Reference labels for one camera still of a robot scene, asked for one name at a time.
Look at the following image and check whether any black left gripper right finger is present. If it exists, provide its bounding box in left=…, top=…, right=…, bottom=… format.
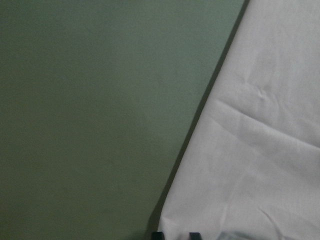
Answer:
left=189, top=232, right=201, bottom=240

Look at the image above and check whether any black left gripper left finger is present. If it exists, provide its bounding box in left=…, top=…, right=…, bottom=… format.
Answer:
left=151, top=231, right=165, bottom=240

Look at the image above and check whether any pink Snoopy t-shirt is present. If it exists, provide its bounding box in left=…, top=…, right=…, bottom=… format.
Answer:
left=158, top=0, right=320, bottom=240

